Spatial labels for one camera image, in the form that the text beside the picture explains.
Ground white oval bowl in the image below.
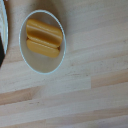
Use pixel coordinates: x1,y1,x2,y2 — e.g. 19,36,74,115
18,9,67,75

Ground yellow bread piece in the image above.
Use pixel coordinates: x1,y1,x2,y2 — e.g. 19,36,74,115
26,18,64,48
26,38,61,60

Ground white floral rim plate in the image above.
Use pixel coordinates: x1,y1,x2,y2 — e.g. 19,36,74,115
0,0,10,56

